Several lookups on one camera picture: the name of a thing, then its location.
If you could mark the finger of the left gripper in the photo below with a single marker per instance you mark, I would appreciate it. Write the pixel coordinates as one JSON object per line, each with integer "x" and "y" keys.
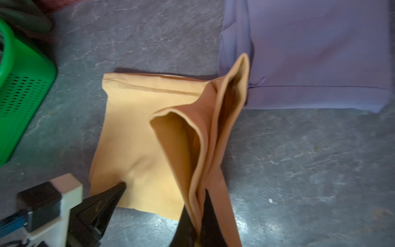
{"x": 89, "y": 219}

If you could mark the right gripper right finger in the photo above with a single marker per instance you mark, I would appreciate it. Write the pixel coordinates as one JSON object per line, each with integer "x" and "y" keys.
{"x": 211, "y": 235}

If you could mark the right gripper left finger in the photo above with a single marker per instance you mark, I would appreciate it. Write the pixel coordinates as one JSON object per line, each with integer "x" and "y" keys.
{"x": 185, "y": 235}

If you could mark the yellow skirt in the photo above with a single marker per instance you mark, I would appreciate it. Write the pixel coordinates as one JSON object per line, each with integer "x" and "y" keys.
{"x": 165, "y": 136}

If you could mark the green plastic basket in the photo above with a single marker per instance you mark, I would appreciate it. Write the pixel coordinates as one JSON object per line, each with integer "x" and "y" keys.
{"x": 26, "y": 77}

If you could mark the lavender skirt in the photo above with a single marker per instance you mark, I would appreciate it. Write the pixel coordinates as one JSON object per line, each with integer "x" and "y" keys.
{"x": 310, "y": 54}

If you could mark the dark green skirt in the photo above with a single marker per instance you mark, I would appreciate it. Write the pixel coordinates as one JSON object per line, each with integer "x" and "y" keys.
{"x": 25, "y": 15}

